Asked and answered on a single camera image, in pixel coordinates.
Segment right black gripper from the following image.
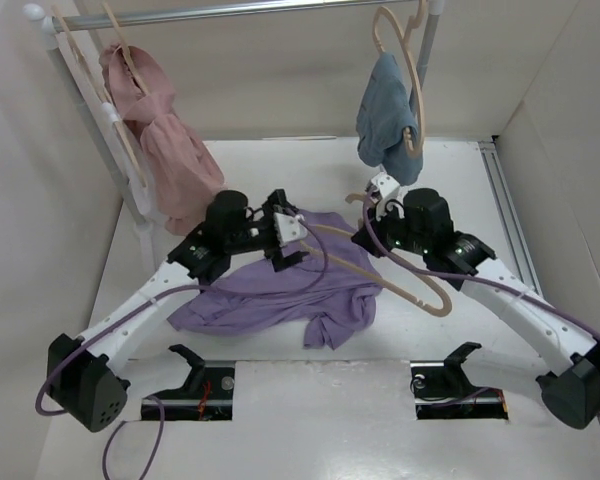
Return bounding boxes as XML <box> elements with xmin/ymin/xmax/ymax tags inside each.
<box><xmin>351</xmin><ymin>199</ymin><xmax>430</xmax><ymax>258</ymax></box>

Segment purple t shirt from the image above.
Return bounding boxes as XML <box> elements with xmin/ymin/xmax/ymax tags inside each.
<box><xmin>167</xmin><ymin>232</ymin><xmax>382</xmax><ymax>350</ymax></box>

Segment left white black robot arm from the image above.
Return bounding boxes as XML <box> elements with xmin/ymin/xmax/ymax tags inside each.
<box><xmin>39</xmin><ymin>189</ymin><xmax>308</xmax><ymax>433</ymax></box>

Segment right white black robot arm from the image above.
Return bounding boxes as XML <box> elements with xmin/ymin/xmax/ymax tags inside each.
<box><xmin>353</xmin><ymin>183</ymin><xmax>600</xmax><ymax>430</ymax></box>

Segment wooden hanger with blue garment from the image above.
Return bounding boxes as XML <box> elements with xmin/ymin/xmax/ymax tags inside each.
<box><xmin>372</xmin><ymin>0</ymin><xmax>428</xmax><ymax>158</ymax></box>

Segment wooden hanger with pink dress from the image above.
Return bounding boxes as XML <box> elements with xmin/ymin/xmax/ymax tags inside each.
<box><xmin>101</xmin><ymin>1</ymin><xmax>149</xmax><ymax>100</ymax></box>

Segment pink dress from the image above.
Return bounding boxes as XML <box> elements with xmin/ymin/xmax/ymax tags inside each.
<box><xmin>99</xmin><ymin>44</ymin><xmax>226</xmax><ymax>236</ymax></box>

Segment blue garment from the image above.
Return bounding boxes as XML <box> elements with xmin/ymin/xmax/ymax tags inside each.
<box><xmin>356</xmin><ymin>52</ymin><xmax>423</xmax><ymax>186</ymax></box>

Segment white clothes rack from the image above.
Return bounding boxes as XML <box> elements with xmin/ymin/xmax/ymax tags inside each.
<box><xmin>23</xmin><ymin>1</ymin><xmax>445</xmax><ymax>274</ymax></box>

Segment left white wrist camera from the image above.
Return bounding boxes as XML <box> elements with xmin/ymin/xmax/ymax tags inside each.
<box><xmin>273</xmin><ymin>213</ymin><xmax>308</xmax><ymax>247</ymax></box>

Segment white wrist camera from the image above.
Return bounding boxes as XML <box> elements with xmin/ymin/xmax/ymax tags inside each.
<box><xmin>366</xmin><ymin>171</ymin><xmax>401</xmax><ymax>220</ymax></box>
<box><xmin>273</xmin><ymin>213</ymin><xmax>308</xmax><ymax>247</ymax></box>

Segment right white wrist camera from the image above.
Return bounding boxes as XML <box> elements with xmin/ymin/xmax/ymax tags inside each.
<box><xmin>366</xmin><ymin>171</ymin><xmax>401</xmax><ymax>220</ymax></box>

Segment aluminium rail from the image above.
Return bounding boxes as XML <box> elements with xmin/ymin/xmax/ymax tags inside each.
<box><xmin>478</xmin><ymin>141</ymin><xmax>542</xmax><ymax>294</ymax></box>

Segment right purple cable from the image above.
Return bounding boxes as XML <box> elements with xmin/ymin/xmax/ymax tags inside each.
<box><xmin>362</xmin><ymin>192</ymin><xmax>600</xmax><ymax>351</ymax></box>

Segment purple cable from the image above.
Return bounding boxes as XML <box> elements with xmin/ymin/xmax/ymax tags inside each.
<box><xmin>34</xmin><ymin>212</ymin><xmax>331</xmax><ymax>480</ymax></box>
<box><xmin>362</xmin><ymin>192</ymin><xmax>600</xmax><ymax>351</ymax></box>

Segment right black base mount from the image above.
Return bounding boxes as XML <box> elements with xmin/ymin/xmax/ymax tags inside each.
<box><xmin>409</xmin><ymin>342</ymin><xmax>509</xmax><ymax>421</ymax></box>

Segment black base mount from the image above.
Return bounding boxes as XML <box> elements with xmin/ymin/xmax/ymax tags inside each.
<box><xmin>409</xmin><ymin>342</ymin><xmax>509</xmax><ymax>421</ymax></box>
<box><xmin>153</xmin><ymin>344</ymin><xmax>236</xmax><ymax>422</ymax></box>

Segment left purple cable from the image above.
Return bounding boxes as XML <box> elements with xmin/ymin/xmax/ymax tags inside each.
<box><xmin>34</xmin><ymin>212</ymin><xmax>331</xmax><ymax>480</ymax></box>

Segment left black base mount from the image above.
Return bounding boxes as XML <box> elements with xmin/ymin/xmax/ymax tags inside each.
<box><xmin>153</xmin><ymin>344</ymin><xmax>236</xmax><ymax>422</ymax></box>

